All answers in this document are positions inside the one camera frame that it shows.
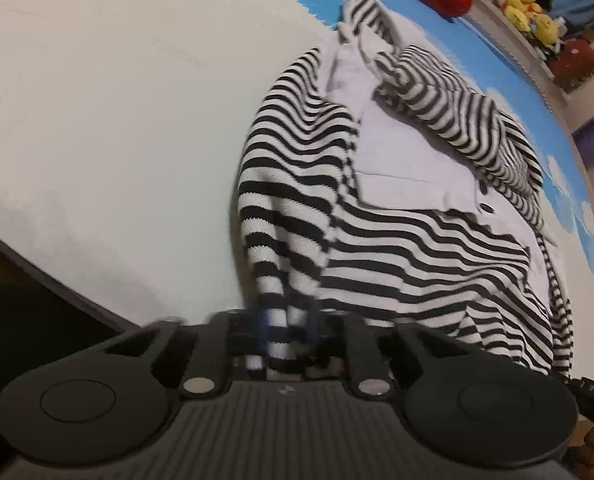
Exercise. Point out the yellow round plush toy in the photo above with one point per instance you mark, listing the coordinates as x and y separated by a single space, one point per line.
547 27

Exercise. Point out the striped and white kids top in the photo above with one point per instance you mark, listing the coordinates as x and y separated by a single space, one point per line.
302 160

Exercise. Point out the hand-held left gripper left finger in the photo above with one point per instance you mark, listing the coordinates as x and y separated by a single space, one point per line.
263 327

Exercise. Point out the yellow duck plush toy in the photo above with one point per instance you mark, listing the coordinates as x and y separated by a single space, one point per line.
519 7

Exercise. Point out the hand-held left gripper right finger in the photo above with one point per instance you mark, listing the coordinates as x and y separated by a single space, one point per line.
313 332

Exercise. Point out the purple box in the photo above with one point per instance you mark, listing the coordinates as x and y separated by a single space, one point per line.
593 142

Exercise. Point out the dark red pillow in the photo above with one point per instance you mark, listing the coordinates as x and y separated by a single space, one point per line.
579 65

